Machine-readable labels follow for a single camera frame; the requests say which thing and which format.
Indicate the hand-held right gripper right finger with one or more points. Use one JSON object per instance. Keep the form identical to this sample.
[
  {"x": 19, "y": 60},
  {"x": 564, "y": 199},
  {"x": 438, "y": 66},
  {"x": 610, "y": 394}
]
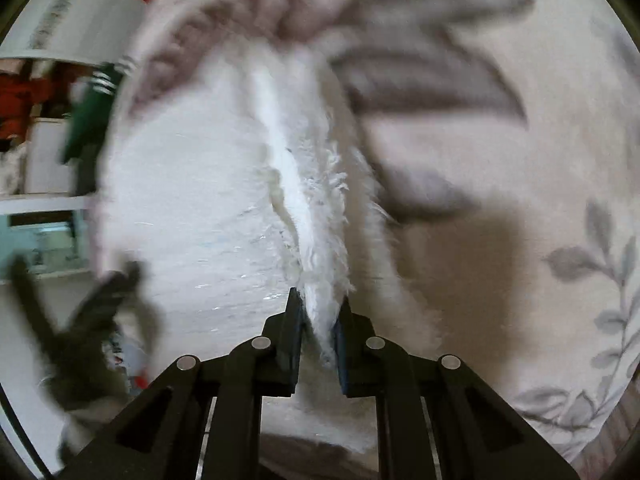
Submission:
[{"x": 341, "y": 345}]

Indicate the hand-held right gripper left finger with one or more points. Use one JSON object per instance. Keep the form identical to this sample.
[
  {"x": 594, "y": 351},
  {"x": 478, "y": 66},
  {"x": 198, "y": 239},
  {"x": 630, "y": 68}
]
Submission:
[{"x": 296, "y": 325}]

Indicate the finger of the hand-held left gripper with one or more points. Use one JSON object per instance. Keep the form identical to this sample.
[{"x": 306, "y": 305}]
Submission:
[
  {"x": 35, "y": 300},
  {"x": 105, "y": 295}
]

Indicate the white fuzzy jacket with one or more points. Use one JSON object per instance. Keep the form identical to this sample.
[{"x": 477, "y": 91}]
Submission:
[{"x": 200, "y": 210}]

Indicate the red hanging clothes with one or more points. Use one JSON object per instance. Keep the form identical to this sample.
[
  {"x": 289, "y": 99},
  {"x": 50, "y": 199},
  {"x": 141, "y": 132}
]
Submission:
[{"x": 22, "y": 102}]

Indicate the dark garment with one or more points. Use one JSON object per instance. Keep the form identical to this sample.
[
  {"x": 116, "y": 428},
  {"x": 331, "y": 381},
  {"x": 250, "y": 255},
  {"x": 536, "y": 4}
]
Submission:
[{"x": 86, "y": 172}]

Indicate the white drawer unit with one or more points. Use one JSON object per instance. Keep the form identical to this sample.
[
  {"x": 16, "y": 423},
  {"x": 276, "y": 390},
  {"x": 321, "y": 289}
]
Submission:
[{"x": 47, "y": 157}]

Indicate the green garment with white stripes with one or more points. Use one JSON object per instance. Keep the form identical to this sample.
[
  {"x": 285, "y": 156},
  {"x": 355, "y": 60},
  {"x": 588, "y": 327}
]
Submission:
[{"x": 90, "y": 115}]

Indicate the floral plush blanket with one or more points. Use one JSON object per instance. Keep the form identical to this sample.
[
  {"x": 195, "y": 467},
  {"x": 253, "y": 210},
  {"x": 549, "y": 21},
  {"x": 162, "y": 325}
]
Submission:
[{"x": 500, "y": 160}]

